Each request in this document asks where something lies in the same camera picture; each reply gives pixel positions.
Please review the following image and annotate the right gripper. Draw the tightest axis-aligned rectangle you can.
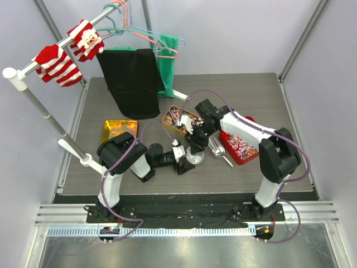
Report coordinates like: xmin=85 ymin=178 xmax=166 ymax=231
xmin=185 ymin=123 xmax=217 ymax=155

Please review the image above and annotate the white jar lid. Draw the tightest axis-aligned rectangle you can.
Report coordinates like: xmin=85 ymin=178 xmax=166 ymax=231
xmin=186 ymin=147 xmax=205 ymax=165

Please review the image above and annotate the metal scoop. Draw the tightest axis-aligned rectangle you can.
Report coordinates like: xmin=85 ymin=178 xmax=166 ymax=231
xmin=208 ymin=136 xmax=233 ymax=168

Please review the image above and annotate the gold tin of ball lollipops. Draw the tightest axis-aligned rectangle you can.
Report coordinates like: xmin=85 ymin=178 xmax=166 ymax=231
xmin=161 ymin=104 xmax=200 ymax=134

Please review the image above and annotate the red tin of swirl lollipops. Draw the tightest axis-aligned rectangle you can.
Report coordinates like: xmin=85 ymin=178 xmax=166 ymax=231
xmin=218 ymin=127 xmax=259 ymax=165

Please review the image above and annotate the gold tin of gummy candies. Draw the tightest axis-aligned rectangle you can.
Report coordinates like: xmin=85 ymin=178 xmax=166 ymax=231
xmin=100 ymin=119 xmax=139 ymax=144

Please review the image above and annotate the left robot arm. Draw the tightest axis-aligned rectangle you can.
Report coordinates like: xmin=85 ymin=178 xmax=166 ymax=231
xmin=97 ymin=132 xmax=195 ymax=223

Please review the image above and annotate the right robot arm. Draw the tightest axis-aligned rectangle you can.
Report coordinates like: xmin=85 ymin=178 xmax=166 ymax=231
xmin=177 ymin=99 xmax=301 ymax=221

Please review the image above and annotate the black cloth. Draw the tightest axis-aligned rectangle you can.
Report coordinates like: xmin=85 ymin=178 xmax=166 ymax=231
xmin=97 ymin=49 xmax=165 ymax=120

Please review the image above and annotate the green cloth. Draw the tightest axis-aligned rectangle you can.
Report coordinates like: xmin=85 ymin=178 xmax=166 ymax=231
xmin=106 ymin=47 xmax=177 ymax=98

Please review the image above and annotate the blue hanger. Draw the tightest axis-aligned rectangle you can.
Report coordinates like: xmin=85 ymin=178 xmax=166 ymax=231
xmin=117 ymin=1 xmax=186 ymax=58

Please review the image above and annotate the teal hanger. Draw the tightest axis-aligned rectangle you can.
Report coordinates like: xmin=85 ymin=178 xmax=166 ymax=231
xmin=94 ymin=2 xmax=173 ymax=55

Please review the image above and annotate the santa striped sock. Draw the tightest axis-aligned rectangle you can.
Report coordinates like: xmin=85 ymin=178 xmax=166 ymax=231
xmin=67 ymin=20 xmax=104 ymax=62

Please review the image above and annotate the pink hanger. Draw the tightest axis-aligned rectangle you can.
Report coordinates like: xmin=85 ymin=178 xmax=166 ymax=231
xmin=97 ymin=0 xmax=180 ymax=59

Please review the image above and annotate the red white striped sock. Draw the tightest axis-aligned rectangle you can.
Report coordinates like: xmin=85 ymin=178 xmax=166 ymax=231
xmin=31 ymin=44 xmax=83 ymax=87

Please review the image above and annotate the clothes rack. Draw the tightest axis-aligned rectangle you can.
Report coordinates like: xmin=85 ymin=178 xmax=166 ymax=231
xmin=2 ymin=1 xmax=188 ymax=175

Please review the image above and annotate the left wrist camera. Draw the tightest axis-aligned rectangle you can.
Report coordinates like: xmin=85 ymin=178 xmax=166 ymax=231
xmin=172 ymin=139 xmax=186 ymax=163

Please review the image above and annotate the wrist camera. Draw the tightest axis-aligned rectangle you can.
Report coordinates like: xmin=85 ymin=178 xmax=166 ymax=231
xmin=177 ymin=114 xmax=198 ymax=134
xmin=172 ymin=139 xmax=186 ymax=163

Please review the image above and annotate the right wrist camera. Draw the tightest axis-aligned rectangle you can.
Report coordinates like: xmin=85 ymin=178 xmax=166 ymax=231
xmin=177 ymin=114 xmax=198 ymax=134

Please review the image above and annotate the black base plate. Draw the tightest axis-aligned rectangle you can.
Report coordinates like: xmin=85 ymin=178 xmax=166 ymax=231
xmin=52 ymin=192 xmax=288 ymax=230

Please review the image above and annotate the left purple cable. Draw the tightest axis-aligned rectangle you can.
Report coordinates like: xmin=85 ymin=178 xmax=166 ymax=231
xmin=100 ymin=121 xmax=178 ymax=243

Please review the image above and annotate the slotted cable duct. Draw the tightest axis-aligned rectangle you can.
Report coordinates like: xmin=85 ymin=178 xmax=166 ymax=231
xmin=47 ymin=225 xmax=256 ymax=237

